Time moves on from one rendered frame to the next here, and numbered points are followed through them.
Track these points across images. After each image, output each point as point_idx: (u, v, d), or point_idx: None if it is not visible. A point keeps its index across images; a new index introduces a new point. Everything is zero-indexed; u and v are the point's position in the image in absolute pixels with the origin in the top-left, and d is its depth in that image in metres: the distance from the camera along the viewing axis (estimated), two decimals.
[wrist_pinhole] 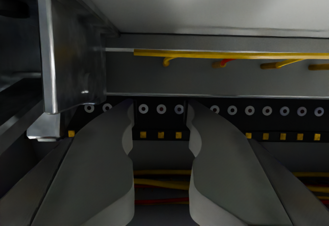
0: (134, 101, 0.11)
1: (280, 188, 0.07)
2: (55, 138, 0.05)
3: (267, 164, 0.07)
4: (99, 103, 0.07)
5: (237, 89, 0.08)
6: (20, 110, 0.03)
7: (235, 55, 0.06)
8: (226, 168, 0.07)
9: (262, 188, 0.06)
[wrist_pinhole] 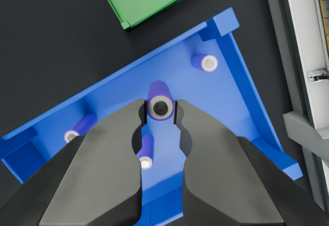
0: (145, 101, 0.11)
1: (270, 184, 0.07)
2: None
3: (256, 161, 0.08)
4: None
5: None
6: None
7: None
8: (218, 167, 0.07)
9: (252, 186, 0.07)
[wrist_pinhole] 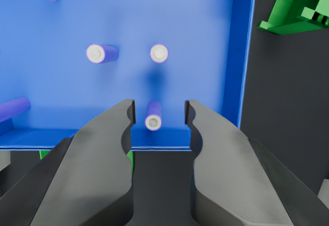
0: (133, 101, 0.11)
1: (281, 188, 0.07)
2: None
3: (268, 164, 0.07)
4: None
5: None
6: None
7: None
8: (227, 168, 0.07)
9: (263, 188, 0.06)
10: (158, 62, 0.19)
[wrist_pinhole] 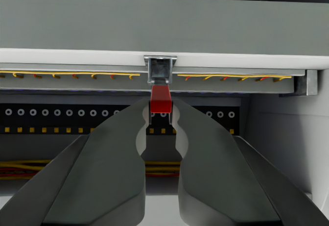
0: (149, 101, 0.11)
1: (266, 183, 0.07)
2: None
3: (252, 160, 0.08)
4: None
5: None
6: None
7: None
8: (214, 167, 0.07)
9: (249, 185, 0.07)
10: None
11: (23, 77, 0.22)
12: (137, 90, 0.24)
